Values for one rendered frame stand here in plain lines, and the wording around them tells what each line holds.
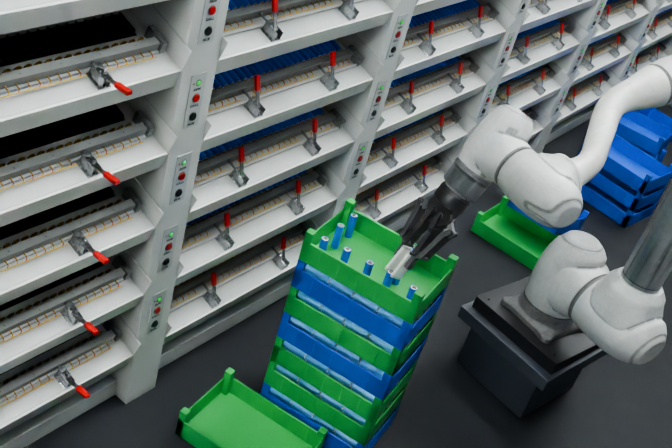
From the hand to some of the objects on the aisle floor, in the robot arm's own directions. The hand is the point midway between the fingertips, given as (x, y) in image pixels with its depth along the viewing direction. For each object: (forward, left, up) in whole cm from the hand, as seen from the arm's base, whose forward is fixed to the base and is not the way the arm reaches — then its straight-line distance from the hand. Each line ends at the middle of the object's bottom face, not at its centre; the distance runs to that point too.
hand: (401, 262), depth 204 cm
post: (+41, +38, -60) cm, 82 cm away
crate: (+46, -117, -48) cm, 135 cm away
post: (+60, -29, -55) cm, 86 cm away
